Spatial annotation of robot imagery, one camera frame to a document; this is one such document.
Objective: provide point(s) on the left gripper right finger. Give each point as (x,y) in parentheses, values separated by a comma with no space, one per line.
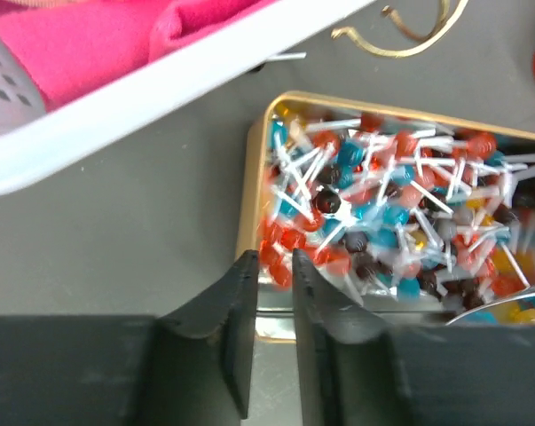
(356,368)

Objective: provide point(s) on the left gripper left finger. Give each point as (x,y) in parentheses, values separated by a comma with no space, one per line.
(189,367)

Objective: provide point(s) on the gold candy tin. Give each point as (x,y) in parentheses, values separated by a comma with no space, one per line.
(407,213)

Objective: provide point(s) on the silver metal scoop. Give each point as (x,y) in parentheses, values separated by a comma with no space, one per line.
(502,306)

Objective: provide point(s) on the white plastic basket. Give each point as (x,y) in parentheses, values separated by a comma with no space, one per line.
(35,144)

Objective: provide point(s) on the gold ribbon on table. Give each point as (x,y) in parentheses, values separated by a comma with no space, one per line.
(447,17)

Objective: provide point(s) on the pink cloth in basket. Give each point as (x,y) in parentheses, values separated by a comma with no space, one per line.
(72,48)

